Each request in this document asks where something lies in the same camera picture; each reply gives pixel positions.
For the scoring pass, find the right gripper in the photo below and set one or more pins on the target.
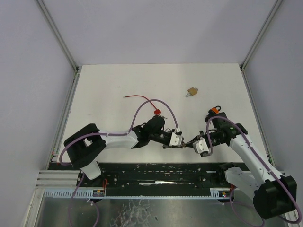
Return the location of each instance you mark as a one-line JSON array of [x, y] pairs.
[[203, 136]]

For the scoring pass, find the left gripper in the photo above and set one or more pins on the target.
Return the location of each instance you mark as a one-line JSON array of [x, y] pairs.
[[167, 139]]

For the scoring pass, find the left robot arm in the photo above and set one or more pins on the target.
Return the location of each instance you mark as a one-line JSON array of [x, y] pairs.
[[84, 146]]

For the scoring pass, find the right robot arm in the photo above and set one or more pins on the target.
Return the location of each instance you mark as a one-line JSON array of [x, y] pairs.
[[272, 193]]

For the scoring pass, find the black-headed keys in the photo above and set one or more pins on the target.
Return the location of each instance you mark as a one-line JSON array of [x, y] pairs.
[[207, 118]]

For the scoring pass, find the orange black padlock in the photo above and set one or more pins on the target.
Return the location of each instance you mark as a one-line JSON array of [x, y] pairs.
[[215, 110]]

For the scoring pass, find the brass padlock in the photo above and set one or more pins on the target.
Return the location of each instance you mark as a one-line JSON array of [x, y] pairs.
[[191, 92]]

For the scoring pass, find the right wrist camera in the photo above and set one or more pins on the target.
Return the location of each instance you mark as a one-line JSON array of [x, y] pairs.
[[201, 148]]

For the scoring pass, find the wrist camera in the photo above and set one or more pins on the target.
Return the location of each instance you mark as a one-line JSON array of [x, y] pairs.
[[176, 138], [201, 148]]

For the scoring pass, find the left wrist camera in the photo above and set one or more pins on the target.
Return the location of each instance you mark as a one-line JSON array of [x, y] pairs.
[[176, 138]]

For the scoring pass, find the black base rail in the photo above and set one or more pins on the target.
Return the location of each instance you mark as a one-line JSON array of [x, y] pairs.
[[146, 180]]

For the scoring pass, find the white slotted cable duct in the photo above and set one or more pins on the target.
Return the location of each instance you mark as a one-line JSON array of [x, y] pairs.
[[80, 193]]

